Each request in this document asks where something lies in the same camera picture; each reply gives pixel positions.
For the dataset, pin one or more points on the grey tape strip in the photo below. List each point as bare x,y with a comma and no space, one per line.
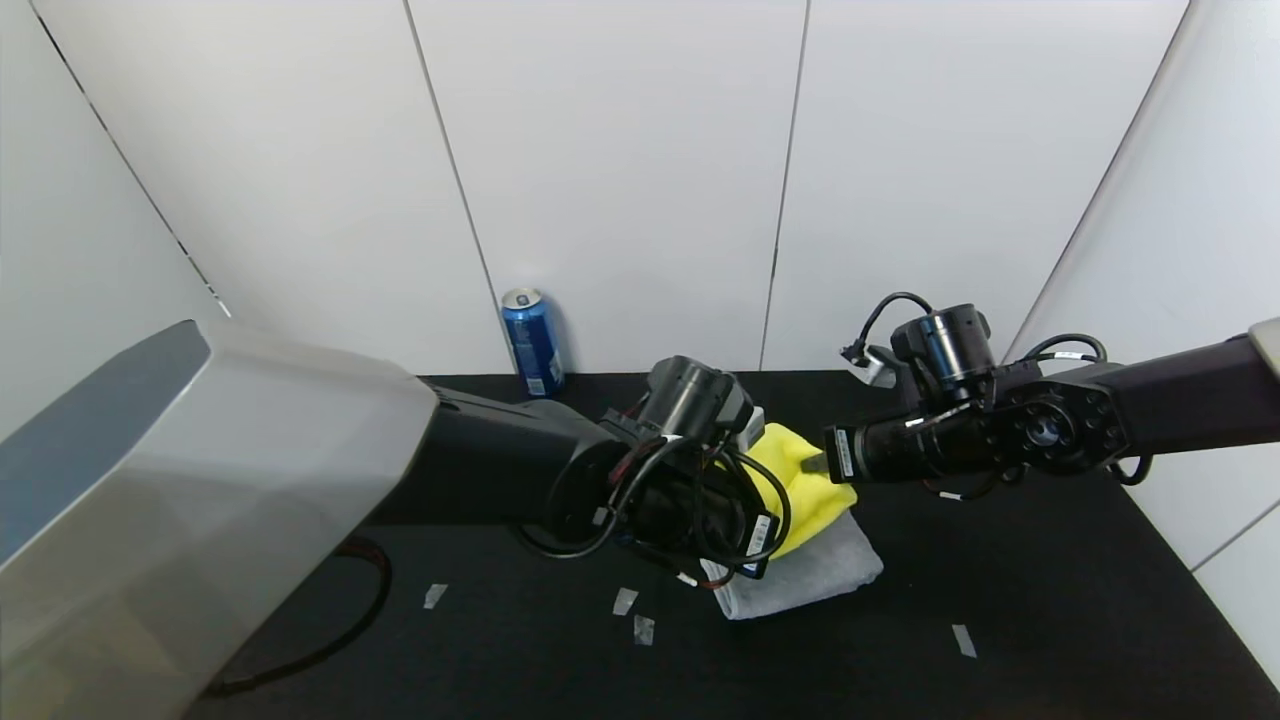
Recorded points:
435,596
644,631
964,641
625,602

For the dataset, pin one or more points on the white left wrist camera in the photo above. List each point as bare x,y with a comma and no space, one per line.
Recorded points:
750,428

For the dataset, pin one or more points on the black table cloth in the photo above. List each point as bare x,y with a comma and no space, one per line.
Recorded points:
1000,600

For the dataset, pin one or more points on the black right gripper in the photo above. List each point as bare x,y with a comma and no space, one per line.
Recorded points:
841,453

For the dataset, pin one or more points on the blue soda can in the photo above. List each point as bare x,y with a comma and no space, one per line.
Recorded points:
532,345

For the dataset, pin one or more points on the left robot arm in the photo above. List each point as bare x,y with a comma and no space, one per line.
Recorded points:
200,500

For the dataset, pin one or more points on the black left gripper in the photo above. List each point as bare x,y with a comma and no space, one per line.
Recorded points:
760,531

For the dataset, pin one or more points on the grey towel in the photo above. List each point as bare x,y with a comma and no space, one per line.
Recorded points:
830,575

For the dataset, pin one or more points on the yellow towel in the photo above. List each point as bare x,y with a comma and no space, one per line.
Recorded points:
810,500

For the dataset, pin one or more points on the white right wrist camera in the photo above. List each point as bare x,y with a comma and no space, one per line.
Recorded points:
872,368

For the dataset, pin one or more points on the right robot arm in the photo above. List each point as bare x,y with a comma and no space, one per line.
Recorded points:
1150,400

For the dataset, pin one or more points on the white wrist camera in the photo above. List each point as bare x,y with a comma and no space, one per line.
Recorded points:
872,368
750,428

